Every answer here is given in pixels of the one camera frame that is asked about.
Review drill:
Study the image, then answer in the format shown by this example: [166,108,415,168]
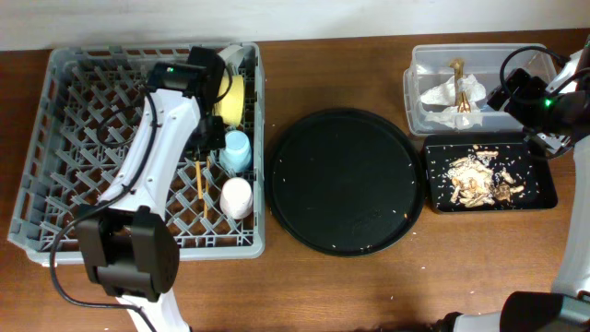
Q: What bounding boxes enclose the white napkin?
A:
[419,74,487,130]

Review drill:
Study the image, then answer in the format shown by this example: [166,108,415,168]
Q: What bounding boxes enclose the clear plastic waste bin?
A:
[403,43,523,136]

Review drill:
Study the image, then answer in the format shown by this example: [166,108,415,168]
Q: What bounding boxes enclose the wooden chopstick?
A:
[195,160,203,200]
[203,156,210,219]

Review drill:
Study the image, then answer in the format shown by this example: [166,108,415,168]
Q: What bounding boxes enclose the pink plastic cup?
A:
[219,177,254,219]

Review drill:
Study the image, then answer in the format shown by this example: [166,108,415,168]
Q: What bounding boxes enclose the black rectangular tray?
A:
[423,133,558,213]

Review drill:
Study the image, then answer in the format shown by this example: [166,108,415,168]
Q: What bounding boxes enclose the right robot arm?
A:
[428,42,589,332]

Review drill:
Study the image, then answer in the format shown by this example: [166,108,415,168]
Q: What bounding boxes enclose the grey round plate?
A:
[218,44,244,76]

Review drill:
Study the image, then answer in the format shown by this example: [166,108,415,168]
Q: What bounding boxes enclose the round black serving tray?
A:
[265,108,426,257]

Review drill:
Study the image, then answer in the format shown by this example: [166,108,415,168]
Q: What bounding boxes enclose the food scraps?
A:
[443,145,525,208]

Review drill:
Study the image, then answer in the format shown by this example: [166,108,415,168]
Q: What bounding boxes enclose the grey plastic dishwasher rack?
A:
[7,42,266,266]

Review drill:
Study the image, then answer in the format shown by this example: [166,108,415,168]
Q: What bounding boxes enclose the blue plastic cup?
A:
[219,130,253,172]

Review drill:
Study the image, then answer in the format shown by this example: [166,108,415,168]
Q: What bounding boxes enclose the yellow bowl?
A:
[214,75,245,127]

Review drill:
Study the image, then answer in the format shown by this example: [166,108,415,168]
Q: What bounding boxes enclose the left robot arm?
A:
[74,46,231,331]

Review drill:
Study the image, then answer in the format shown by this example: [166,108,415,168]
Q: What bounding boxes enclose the gold foil wrapper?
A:
[449,58,471,113]

